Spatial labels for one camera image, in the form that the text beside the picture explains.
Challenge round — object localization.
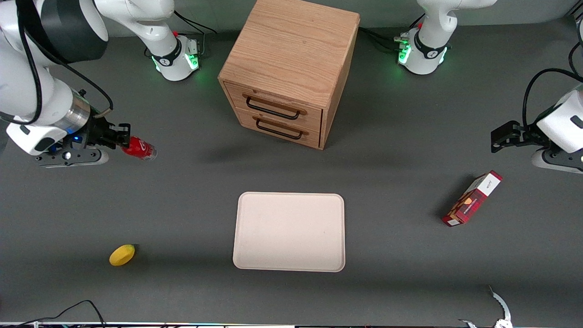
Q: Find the cream rectangular tray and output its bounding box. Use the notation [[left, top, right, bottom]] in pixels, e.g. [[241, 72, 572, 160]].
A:
[[232, 192, 346, 273]]

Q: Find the red plaid shortbread box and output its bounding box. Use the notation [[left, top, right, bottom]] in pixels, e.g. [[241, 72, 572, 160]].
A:
[[441, 170, 503, 227]]

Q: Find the yellow lemon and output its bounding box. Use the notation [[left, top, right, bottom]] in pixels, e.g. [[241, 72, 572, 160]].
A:
[[109, 244, 136, 267]]

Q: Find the white serrated plastic tool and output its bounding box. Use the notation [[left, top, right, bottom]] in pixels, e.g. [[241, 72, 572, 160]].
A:
[[488, 286, 513, 328]]

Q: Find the wooden two-drawer cabinet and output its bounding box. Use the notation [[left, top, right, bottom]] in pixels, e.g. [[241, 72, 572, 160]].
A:
[[218, 0, 361, 150]]

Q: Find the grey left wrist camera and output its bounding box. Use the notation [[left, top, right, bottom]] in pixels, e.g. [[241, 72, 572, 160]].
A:
[[531, 148, 583, 174]]

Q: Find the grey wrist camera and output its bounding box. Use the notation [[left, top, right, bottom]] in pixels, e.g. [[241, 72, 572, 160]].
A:
[[36, 148, 110, 169], [531, 148, 583, 174]]

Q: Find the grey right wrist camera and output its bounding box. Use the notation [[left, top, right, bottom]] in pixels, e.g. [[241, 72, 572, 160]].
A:
[[36, 148, 110, 169]]

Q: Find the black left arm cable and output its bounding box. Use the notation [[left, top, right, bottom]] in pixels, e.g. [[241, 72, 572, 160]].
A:
[[522, 67, 583, 133]]

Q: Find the black right base cable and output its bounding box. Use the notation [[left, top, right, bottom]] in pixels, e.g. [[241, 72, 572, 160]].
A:
[[173, 10, 218, 57]]

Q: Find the black base cable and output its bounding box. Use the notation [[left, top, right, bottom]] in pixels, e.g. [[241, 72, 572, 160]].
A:
[[173, 10, 218, 57], [359, 14, 410, 53]]

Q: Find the wooden drawer with black handle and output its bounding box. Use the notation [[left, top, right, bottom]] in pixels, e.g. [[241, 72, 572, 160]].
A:
[[224, 82, 323, 133], [235, 108, 321, 149]]

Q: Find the black left base cable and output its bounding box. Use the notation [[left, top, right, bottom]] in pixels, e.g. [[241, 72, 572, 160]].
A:
[[359, 14, 410, 53]]

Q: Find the black loose table-edge cable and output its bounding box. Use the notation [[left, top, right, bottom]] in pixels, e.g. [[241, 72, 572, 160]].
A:
[[18, 300, 106, 328]]

